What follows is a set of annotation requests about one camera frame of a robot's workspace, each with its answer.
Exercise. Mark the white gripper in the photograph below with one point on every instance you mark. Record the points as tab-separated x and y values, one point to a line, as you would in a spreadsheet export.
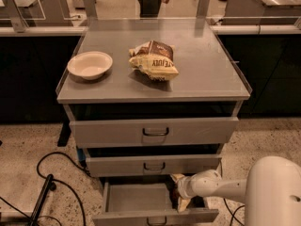
185	187

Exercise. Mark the red coke can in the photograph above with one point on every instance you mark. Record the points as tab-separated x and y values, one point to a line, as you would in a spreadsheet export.
174	196

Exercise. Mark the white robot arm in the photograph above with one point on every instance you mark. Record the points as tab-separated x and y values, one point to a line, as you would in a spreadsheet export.
271	192

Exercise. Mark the grey bottom drawer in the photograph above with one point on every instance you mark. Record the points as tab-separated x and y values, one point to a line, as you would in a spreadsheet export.
145	201

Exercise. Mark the grey drawer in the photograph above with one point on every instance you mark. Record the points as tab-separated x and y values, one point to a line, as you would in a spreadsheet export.
152	132
145	201
151	165

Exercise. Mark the grey top drawer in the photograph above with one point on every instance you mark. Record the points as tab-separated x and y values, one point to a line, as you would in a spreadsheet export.
152	132

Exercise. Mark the grey middle drawer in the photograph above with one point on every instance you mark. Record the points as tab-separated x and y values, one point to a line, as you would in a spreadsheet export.
151	165

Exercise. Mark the grey drawer cabinet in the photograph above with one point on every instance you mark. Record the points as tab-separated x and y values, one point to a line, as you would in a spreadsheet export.
168	104

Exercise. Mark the metal counter background right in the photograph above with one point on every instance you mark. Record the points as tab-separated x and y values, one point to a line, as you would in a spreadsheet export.
263	12

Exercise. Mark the black power strip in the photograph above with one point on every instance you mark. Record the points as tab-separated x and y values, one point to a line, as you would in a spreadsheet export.
40	201

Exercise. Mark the yellow brown chip bag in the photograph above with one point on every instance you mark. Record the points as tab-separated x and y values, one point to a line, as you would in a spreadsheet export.
155	60

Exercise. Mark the white bowl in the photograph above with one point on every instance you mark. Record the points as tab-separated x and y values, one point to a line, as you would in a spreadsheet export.
90	65

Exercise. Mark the clear acrylic barrier panel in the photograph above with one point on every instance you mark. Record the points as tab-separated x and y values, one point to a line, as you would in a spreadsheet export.
44	16

